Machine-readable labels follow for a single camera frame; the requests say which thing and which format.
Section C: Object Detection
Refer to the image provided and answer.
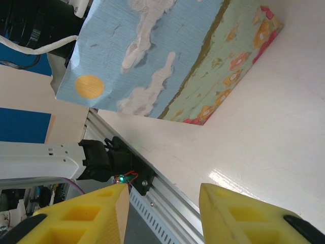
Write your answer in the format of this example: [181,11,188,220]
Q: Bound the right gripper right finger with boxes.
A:
[199,182,325,244]

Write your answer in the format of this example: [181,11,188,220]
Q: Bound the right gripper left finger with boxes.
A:
[16,183,130,244]

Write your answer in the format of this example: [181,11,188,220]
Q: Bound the printed paper gift bag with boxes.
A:
[0,0,284,127]

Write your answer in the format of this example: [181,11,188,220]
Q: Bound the small circuit board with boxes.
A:
[114,172,139,186]

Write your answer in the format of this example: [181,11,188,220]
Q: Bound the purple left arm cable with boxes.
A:
[60,177,86,196]

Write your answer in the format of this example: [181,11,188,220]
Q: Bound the thin black cable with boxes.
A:
[0,54,41,69]

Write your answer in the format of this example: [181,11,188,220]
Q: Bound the white slotted cable duct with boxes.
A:
[124,189,178,244]

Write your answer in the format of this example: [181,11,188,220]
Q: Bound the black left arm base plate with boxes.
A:
[104,136,156,196]

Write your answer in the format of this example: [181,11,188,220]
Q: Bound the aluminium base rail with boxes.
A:
[85,108,206,244]

